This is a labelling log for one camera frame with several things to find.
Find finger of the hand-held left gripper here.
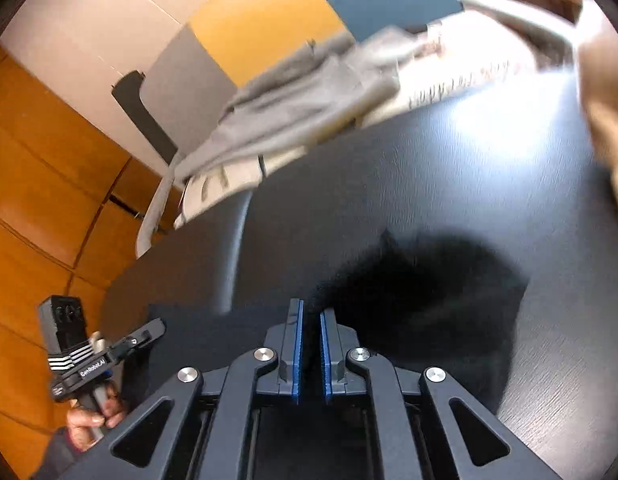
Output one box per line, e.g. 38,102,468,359
109,317,166,363

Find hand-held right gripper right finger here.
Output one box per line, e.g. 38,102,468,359
319,307,562,480

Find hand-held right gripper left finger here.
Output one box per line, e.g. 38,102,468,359
64,299,305,480

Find black sweater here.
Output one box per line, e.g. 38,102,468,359
314,230,530,416

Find person's left forearm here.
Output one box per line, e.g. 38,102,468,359
31,427,90,480

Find person's left hand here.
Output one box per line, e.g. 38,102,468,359
66,382,128,453

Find grey garment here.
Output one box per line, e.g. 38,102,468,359
171,25,440,186

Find white printed cloth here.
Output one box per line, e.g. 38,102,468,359
136,0,580,261

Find grey yellow blue padded panel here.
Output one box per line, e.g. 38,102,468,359
141,0,465,161

